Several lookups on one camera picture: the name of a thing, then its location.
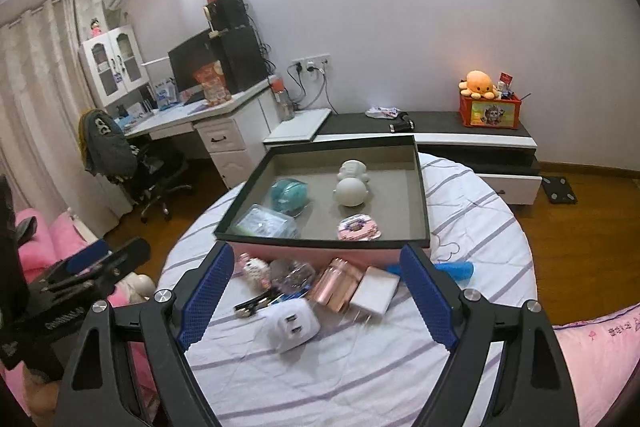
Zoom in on white desk with drawers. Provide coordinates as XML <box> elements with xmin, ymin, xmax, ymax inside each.
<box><xmin>126</xmin><ymin>76</ymin><xmax>280</xmax><ymax>188</ymax></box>

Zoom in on orange cap bottle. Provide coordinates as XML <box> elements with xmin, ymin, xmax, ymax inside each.
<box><xmin>270</xmin><ymin>77</ymin><xmax>295</xmax><ymax>121</ymax></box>

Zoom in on pink white block figure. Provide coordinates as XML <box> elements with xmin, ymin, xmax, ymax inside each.
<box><xmin>234</xmin><ymin>253</ymin><xmax>271</xmax><ymax>293</ymax></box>

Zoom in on beige curtain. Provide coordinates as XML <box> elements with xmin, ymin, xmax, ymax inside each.
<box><xmin>1</xmin><ymin>0</ymin><xmax>130</xmax><ymax>236</ymax></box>

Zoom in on black office chair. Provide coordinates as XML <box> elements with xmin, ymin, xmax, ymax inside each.
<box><xmin>103</xmin><ymin>135</ymin><xmax>193</xmax><ymax>223</ymax></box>

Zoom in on red picture storage box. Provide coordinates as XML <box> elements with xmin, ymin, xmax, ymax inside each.
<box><xmin>459</xmin><ymin>95</ymin><xmax>522</xmax><ymax>130</ymax></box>

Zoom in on black floor scale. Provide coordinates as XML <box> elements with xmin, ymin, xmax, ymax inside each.
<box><xmin>541</xmin><ymin>176</ymin><xmax>577</xmax><ymax>205</ymax></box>

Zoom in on pink pillow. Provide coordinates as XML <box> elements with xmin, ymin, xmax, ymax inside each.
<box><xmin>16</xmin><ymin>208</ymin><xmax>89</xmax><ymax>283</ymax></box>

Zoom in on white bed post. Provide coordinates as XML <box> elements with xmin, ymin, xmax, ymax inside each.
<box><xmin>116</xmin><ymin>272</ymin><xmax>156</xmax><ymax>305</ymax></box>

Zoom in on pink box with black rim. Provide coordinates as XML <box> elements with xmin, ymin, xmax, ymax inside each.
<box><xmin>215</xmin><ymin>135</ymin><xmax>431</xmax><ymax>268</ymax></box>

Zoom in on white dual usb charger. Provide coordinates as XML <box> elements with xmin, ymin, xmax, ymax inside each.
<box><xmin>260</xmin><ymin>298</ymin><xmax>321</xmax><ymax>355</ymax></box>

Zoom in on orange snack bag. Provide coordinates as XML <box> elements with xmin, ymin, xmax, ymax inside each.
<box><xmin>193</xmin><ymin>61</ymin><xmax>232</xmax><ymax>106</ymax></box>

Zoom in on black item on cabinet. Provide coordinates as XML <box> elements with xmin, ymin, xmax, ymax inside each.
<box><xmin>388</xmin><ymin>112</ymin><xmax>414</xmax><ymax>133</ymax></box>

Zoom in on white packet on cabinet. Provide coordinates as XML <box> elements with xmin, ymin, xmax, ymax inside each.
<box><xmin>364</xmin><ymin>106</ymin><xmax>401</xmax><ymax>120</ymax></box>

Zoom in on white wall power strip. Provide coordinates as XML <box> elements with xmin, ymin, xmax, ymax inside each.
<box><xmin>291</xmin><ymin>53</ymin><xmax>331</xmax><ymax>72</ymax></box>

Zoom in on black computer monitor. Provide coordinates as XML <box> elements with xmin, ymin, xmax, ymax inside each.
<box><xmin>168</xmin><ymin>30</ymin><xmax>219</xmax><ymax>92</ymax></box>

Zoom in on white striped quilt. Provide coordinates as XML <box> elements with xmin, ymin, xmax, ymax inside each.
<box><xmin>186</xmin><ymin>154</ymin><xmax>537</xmax><ymax>426</ymax></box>

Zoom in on black white low cabinet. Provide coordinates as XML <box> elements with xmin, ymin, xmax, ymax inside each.
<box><xmin>311</xmin><ymin>109</ymin><xmax>544</xmax><ymax>206</ymax></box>

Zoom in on pink printed bedsheet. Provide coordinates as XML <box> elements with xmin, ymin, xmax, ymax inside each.
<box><xmin>553</xmin><ymin>305</ymin><xmax>639</xmax><ymax>426</ymax></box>

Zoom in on orange octopus plush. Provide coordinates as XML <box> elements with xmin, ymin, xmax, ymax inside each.
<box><xmin>459</xmin><ymin>70</ymin><xmax>498</xmax><ymax>101</ymax></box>

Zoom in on small black speaker box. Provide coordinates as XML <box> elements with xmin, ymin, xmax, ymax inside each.
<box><xmin>206</xmin><ymin>0</ymin><xmax>250</xmax><ymax>31</ymax></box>

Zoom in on clear plastic labelled case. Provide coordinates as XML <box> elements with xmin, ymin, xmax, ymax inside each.
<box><xmin>232</xmin><ymin>204</ymin><xmax>298</xmax><ymax>239</ymax></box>

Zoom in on white glass door cabinet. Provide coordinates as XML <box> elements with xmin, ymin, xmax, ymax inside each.
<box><xmin>79</xmin><ymin>25</ymin><xmax>149</xmax><ymax>107</ymax></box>

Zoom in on pink crochet donut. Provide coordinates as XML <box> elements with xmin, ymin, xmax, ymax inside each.
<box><xmin>337</xmin><ymin>213</ymin><xmax>382</xmax><ymax>242</ymax></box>

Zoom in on rose gold metal canister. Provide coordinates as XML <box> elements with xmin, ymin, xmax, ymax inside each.
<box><xmin>306</xmin><ymin>258</ymin><xmax>363</xmax><ymax>313</ymax></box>

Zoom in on white round figurine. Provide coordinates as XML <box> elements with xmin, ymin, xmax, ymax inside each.
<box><xmin>333</xmin><ymin>159</ymin><xmax>369</xmax><ymax>207</ymax></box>

